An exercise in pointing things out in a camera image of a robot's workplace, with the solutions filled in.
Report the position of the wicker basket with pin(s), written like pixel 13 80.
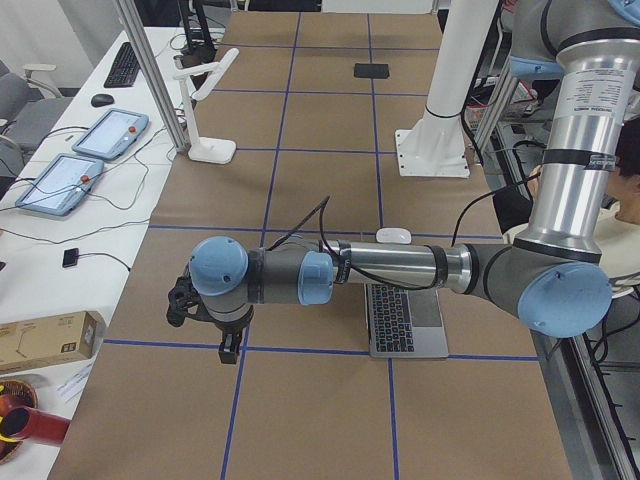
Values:
pixel 14 393

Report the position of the white computer mouse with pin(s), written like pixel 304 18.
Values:
pixel 396 235

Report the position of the black desk mouse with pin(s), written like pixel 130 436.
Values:
pixel 101 99

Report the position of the near blue teach pendant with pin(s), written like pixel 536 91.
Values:
pixel 62 186

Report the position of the cardboard box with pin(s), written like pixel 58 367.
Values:
pixel 49 341

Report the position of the aluminium frame post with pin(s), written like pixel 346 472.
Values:
pixel 135 31

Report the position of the blue teach pendant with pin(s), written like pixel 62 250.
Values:
pixel 112 134
pixel 62 186

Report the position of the far blue teach pendant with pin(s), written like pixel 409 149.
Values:
pixel 112 134

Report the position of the grey laptop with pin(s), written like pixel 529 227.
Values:
pixel 404 323

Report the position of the black mouse pad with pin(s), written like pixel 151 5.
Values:
pixel 371 70

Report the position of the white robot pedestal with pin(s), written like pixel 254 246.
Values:
pixel 435 146

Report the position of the grey office chair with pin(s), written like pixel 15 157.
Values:
pixel 29 110

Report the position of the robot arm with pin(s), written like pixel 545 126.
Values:
pixel 549 276

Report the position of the red cup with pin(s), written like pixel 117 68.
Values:
pixel 32 425

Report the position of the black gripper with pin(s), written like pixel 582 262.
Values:
pixel 232 329

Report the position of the small black device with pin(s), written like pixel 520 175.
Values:
pixel 70 257

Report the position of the black keyboard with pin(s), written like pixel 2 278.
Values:
pixel 124 69

